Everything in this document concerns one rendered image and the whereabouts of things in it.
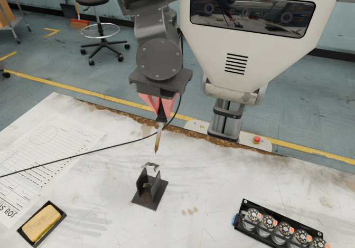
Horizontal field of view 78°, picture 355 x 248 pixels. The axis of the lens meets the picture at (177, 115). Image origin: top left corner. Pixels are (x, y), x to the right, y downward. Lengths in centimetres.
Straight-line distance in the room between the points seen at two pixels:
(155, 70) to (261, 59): 44
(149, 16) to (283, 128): 169
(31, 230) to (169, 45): 45
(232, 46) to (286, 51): 14
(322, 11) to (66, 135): 73
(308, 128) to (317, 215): 143
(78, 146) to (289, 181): 55
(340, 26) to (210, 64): 241
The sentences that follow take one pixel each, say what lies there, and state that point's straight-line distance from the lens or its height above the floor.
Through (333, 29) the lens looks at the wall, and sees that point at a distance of 301.
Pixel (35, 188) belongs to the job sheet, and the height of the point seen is 75.
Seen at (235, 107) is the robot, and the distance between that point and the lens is 84.
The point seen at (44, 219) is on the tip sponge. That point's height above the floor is 76.
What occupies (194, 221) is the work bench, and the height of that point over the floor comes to 75.
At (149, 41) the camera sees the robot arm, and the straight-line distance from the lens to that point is 27.
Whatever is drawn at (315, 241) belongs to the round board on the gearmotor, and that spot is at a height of 81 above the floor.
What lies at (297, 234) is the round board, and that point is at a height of 81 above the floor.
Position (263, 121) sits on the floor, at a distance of 189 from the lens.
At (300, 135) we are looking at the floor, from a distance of 190.
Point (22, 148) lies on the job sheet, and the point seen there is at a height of 75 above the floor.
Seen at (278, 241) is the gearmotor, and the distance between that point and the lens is 50.
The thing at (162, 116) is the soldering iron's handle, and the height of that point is 92.
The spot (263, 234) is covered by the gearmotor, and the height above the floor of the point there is 78.
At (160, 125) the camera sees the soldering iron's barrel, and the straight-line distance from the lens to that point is 46.
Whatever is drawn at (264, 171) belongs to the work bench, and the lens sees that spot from 61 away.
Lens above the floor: 123
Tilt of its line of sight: 42 degrees down
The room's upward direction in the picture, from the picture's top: straight up
